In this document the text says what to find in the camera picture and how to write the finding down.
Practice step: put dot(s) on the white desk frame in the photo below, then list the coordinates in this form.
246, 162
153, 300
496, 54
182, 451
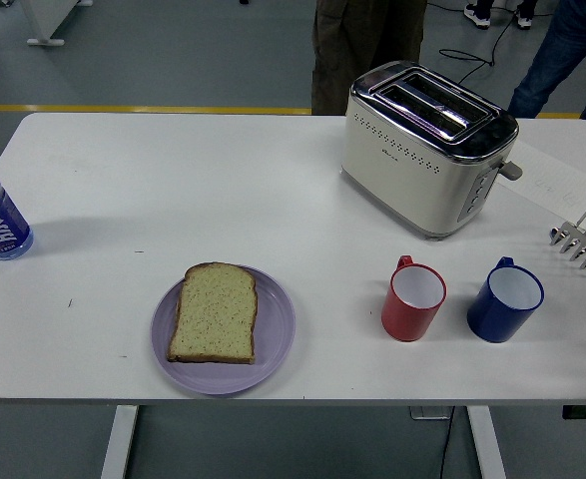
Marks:
40, 30

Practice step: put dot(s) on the silver metal toast rack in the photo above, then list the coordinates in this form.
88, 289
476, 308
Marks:
579, 244

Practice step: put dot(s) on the purple plate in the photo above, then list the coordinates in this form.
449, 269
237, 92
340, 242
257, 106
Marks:
277, 319

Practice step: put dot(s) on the white table leg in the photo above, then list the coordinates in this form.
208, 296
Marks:
119, 444
487, 444

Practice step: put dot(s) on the cream and chrome toaster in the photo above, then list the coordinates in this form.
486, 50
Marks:
412, 189

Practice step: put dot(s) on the grey under-table bracket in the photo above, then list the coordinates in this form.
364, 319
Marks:
429, 412

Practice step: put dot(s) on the red mug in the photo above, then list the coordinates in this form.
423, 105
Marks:
405, 322

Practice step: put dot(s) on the brown bread slice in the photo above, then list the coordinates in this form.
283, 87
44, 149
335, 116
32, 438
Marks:
217, 319

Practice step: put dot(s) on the clear bottle with blue label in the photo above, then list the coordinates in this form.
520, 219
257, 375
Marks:
0, 224

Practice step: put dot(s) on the blue mug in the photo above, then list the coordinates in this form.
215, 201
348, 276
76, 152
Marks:
492, 322

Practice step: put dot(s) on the black table control panel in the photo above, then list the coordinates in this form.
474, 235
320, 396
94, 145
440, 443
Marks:
584, 412

